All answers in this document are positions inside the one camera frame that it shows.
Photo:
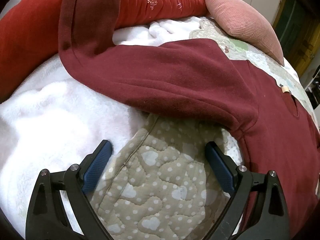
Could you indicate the white fleece blanket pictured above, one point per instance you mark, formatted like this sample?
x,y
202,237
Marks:
x,y
50,117

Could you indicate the green door with yellow frame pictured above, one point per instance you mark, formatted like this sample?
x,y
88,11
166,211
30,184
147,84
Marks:
x,y
297,30

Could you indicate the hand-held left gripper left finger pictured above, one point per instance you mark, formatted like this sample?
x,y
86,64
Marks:
x,y
96,168

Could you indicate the maroon sweater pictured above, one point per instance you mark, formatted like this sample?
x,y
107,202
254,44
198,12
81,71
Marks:
x,y
175,80

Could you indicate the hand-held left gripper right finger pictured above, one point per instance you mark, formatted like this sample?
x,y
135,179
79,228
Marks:
x,y
221,168

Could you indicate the red floral quilt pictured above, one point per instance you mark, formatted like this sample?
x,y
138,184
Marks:
x,y
25,30

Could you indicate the beige dotted quilted bedspread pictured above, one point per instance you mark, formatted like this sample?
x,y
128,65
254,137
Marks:
x,y
155,180

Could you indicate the white storage shelf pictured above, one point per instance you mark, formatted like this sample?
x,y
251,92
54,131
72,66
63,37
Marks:
x,y
313,87

